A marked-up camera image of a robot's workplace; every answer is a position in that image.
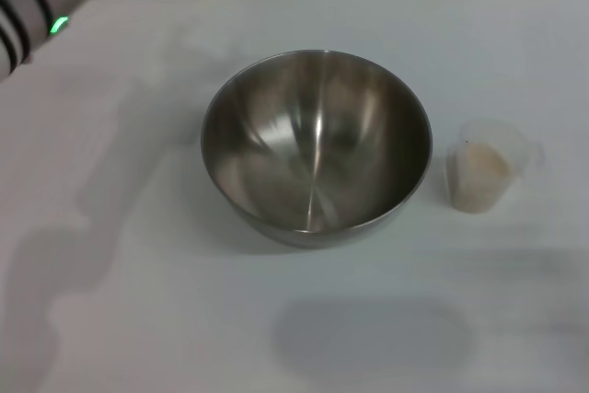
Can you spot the stainless steel mixing bowl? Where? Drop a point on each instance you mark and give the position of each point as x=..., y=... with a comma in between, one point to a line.
x=317, y=149

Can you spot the white rice grains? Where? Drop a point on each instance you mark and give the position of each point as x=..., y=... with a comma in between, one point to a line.
x=481, y=172

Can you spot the clear plastic measuring cup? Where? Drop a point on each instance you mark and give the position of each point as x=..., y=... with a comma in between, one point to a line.
x=522, y=144

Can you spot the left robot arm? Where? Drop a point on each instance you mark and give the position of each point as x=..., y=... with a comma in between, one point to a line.
x=32, y=2

